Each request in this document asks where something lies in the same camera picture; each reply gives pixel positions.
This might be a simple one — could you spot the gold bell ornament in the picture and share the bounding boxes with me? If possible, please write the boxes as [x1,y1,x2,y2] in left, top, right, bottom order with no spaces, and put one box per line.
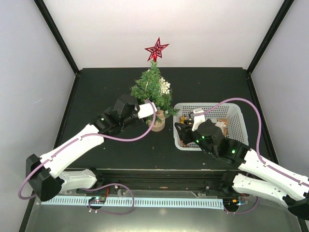
[179,116,186,124]

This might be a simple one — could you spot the white bulb light string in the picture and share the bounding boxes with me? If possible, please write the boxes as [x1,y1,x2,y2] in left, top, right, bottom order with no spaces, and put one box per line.
[143,79,169,116]

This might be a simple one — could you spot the white perforated plastic basket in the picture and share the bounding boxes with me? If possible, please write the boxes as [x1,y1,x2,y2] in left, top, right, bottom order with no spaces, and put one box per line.
[173,102,249,151]

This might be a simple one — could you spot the white snowflake ornament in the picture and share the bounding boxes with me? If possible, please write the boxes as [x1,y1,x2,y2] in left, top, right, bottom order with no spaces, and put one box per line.
[159,77,170,95]

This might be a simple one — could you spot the small green christmas tree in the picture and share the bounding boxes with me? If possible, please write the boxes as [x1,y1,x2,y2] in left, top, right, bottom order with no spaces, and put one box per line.
[131,61,179,132]

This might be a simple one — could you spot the red star ornament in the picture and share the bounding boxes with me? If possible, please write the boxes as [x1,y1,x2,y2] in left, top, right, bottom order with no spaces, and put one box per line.
[144,37,169,62]

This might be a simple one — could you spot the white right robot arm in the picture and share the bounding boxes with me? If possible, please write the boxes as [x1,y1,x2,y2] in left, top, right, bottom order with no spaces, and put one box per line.
[174,119,309,220]

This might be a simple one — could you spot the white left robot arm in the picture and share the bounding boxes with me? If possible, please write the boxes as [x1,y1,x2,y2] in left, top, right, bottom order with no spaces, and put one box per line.
[25,94,156,202]

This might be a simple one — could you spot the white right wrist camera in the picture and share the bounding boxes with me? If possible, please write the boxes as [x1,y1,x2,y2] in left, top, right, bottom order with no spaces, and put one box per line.
[190,108,205,131]

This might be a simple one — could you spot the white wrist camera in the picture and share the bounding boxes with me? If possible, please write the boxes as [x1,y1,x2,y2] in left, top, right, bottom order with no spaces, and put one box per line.
[138,102,157,118]
[190,108,205,131]

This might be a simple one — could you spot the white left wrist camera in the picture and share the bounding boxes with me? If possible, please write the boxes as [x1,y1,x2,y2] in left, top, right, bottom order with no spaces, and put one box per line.
[138,102,157,118]

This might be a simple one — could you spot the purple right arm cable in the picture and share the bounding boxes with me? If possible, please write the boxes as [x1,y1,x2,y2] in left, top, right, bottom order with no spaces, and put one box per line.
[205,97,309,215]

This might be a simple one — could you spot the white slotted cable duct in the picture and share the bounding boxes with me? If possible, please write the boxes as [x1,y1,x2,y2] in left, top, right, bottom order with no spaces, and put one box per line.
[42,196,224,210]

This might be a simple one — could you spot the black frame post back right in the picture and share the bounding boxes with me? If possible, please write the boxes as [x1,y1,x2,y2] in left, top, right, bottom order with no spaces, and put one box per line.
[247,0,294,75]

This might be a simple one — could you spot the black frame post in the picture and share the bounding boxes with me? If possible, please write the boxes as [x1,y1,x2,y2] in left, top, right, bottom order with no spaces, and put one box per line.
[34,0,80,75]
[247,0,294,75]

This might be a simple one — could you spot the black frame post back left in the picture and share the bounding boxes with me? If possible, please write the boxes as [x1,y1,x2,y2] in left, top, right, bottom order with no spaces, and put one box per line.
[34,0,80,75]

